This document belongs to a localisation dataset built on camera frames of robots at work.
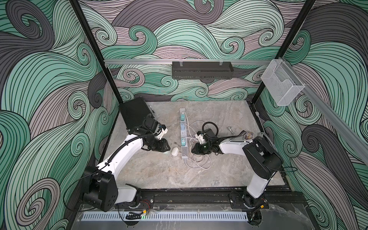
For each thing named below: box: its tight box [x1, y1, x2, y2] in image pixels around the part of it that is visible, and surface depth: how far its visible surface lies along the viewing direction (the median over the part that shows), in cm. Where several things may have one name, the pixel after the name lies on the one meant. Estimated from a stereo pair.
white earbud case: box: [171, 146, 179, 157], surface depth 91 cm
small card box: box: [243, 130, 254, 142], surface depth 100 cm
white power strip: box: [179, 108, 189, 160], surface depth 92 cm
